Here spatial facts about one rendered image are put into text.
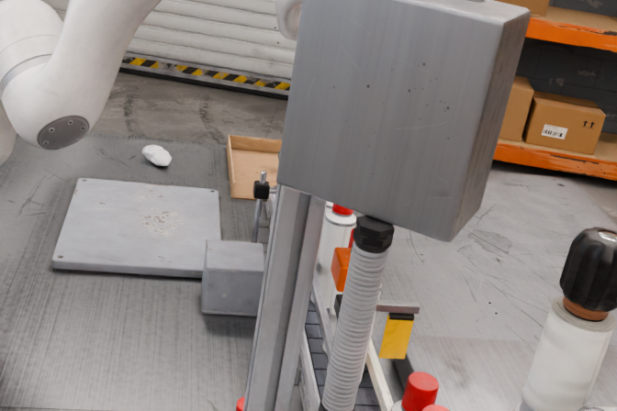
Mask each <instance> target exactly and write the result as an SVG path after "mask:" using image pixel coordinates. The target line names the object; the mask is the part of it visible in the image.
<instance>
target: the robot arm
mask: <svg viewBox="0 0 617 411"><path fill-rule="evenodd" d="M161 1H162V0H70V1H69V4H68V7H67V11H66V15H65V19H64V23H63V22H62V20H61V18H60V17H59V15H58V14H57V13H56V12H55V10H54V9H52V8H51V7H50V6H49V5H48V4H46V3H44V2H42V1H40V0H3V1H1V2H0V166H1V165H2V164H3V163H4V162H5V161H6V160H7V159H8V158H9V156H10V155H11V153H12V150H13V148H14V146H15V142H16V137H17V134H18V135H19V136H20V137H21V138H22V139H23V140H25V141H26V142H27V143H29V144H31V145H32V146H34V147H38V148H41V149H45V150H57V149H63V148H65V147H68V146H71V145H73V144H75V143H76V142H77V141H79V140H80V139H82V138H84V137H85V136H86V135H87V134H88V133H89V132H90V131H91V130H92V128H93V127H94V126H95V124H96V122H97V121H98V119H99V118H100V116H101V114H102V112H103V110H104V108H105V106H106V104H107V100H108V98H109V96H110V93H111V91H112V88H113V85H114V83H115V81H116V78H117V75H118V70H119V67H120V65H121V63H122V60H123V57H124V55H125V52H126V50H127V48H128V45H129V43H130V41H131V39H132V38H133V36H134V34H135V32H136V31H137V29H138V27H139V26H140V24H141V23H142V21H143V20H144V19H145V18H146V16H147V15H149V14H150V12H151V11H152V10H153V9H154V8H155V7H156V6H157V5H158V4H159V3H160V2H161ZM302 4H303V0H275V12H276V21H277V25H278V28H279V30H280V32H281V34H282V35H283V36H284V37H285V38H287V39H291V40H297V34H298V29H299V22H300V17H301V10H302Z"/></svg>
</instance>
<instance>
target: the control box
mask: <svg viewBox="0 0 617 411"><path fill-rule="evenodd" d="M530 17H531V11H530V10H529V9H528V8H526V7H521V6H515V5H510V4H506V3H501V2H498V1H494V0H485V1H484V2H478V1H471V0H303V4H302V10H301V17H300V22H299V29H298V34H297V46H296V52H295V59H294V65H293V71H292V77H291V84H290V89H289V96H288V101H287V108H286V119H285V125H284V132H283V137H282V144H281V150H280V156H279V163H278V168H277V175H276V182H277V183H279V184H281V185H283V186H286V187H289V188H291V189H294V190H297V191H299V192H302V193H305V194H309V195H312V196H315V197H318V198H319V199H322V200H325V201H328V202H331V203H334V204H335V205H338V206H343V207H346V208H349V209H351V210H353V211H356V212H359V213H362V214H364V215H367V216H370V217H374V218H377V219H379V220H382V221H385V222H387V223H390V224H393V225H395V226H398V227H401V228H405V229H407V230H410V231H413V232H416V233H419V234H422V235H423V236H426V237H429V238H432V239H437V240H439V241H441V242H444V243H450V242H451V241H452V240H453V239H454V237H455V236H456V235H457V234H458V233H459V232H460V231H461V229H462V228H463V227H464V226H465V225H466V224H467V222H468V221H469V220H470V219H471V218H472V217H473V216H474V214H475V213H476V212H477V211H478V210H479V208H480V206H481V203H482V199H483V195H484V192H485V188H486V185H487V181H488V175H489V171H490V168H491V164H492V161H493V157H494V153H495V150H496V147H497V143H498V139H499V133H500V130H501V126H502V122H503V118H504V116H505V112H506V108H507V104H508V101H509V98H510V91H511V88H512V84H513V81H514V77H515V73H516V70H517V66H518V63H519V59H520V56H521V52H522V46H523V42H524V39H525V35H526V31H527V28H528V25H529V21H530Z"/></svg>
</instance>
